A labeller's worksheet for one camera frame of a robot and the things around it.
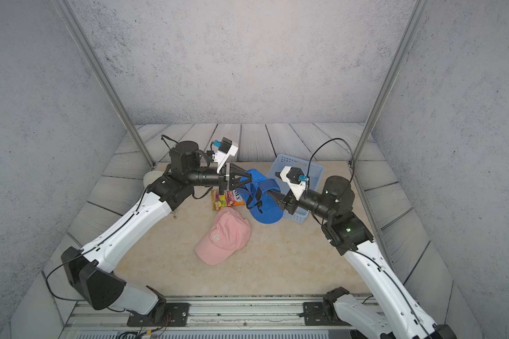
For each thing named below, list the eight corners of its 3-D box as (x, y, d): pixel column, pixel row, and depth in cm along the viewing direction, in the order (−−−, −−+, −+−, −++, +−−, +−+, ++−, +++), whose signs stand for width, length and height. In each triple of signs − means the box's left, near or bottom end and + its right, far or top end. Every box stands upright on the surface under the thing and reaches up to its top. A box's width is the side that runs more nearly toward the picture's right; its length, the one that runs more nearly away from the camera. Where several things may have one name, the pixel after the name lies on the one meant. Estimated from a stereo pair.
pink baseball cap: (193, 257, 88) (187, 247, 80) (220, 216, 101) (217, 204, 93) (228, 274, 83) (225, 265, 76) (252, 229, 96) (251, 217, 89)
